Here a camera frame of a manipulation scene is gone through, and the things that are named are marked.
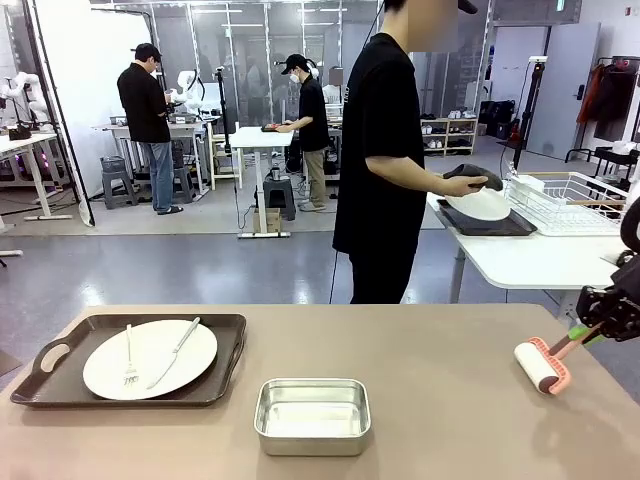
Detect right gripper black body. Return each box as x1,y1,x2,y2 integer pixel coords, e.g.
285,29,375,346
610,252,640,342

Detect pink lint roller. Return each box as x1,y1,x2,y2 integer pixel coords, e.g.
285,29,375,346
513,327,601,396

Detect black tray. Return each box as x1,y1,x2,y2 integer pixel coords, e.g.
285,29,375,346
436,198,539,237

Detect white round dinner plate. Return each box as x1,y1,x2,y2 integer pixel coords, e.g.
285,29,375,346
443,191,512,222
82,319,219,401

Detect dark grey cloth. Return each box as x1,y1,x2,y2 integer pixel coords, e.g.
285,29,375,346
442,163,504,193

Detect brown plastic tray with handles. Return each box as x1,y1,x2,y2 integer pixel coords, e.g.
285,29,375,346
9,313,248,409

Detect silver table knife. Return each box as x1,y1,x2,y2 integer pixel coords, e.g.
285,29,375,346
145,316,201,391

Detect silver fork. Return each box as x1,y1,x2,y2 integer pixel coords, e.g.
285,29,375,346
123,323,140,389

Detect person's right forearm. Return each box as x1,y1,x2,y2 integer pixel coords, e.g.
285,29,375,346
367,155,454,194

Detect person's right hand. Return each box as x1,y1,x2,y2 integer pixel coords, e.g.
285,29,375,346
447,174,490,199

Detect white side table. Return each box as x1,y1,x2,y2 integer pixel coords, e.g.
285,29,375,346
424,192,631,304

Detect black utility cart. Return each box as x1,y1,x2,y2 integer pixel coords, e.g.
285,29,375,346
593,146,640,194

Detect black hanging coat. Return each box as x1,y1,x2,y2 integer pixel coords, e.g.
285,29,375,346
592,63,640,142

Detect grey door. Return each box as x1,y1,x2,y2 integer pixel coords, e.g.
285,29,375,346
527,22,601,161

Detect orange hanging jacket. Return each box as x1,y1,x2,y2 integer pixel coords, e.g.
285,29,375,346
576,63,606,126

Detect black bags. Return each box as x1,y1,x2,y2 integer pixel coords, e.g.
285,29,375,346
478,99,516,139

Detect wooden shoe rack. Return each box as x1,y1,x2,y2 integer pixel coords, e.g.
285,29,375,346
419,115,480,157

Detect black light stand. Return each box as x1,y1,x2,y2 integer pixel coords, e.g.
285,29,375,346
512,55,550,174

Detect person in black t-shirt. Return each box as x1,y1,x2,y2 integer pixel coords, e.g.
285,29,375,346
332,0,481,305

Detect rectangular metal container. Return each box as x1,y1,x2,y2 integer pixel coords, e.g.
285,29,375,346
253,377,373,457

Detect grey plastic stool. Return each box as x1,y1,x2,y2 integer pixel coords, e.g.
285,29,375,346
172,166,195,204
101,169,139,210
262,177,297,221

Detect cardboard box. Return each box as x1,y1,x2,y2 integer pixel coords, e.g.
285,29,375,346
252,207,282,235

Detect person in khaki trousers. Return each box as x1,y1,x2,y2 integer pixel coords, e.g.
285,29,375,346
276,53,331,213

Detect white standing desk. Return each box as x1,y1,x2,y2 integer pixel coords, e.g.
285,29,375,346
229,125,296,239

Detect white shelf cart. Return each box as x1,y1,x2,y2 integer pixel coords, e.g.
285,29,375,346
206,119,246,191

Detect black tripod pole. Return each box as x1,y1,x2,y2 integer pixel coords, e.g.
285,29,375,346
213,66,235,157

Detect man in cap and jeans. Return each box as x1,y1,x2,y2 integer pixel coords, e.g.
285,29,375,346
116,42,185,216

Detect grey workbench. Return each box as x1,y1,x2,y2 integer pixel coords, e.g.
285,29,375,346
92,119,211,197

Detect black backdrop stand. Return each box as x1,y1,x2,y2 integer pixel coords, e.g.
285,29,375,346
22,0,96,227

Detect white backdrop screen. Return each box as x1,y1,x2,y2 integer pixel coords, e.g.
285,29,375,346
37,0,154,199

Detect white workshop desk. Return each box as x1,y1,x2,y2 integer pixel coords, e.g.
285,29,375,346
0,132,75,222

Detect white wire dish rack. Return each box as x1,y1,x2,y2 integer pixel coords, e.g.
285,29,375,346
503,171,635,237

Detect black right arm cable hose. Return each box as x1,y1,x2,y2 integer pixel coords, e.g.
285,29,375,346
619,197,640,249

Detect black hanging cable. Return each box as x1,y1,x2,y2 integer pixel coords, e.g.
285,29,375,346
327,248,342,305

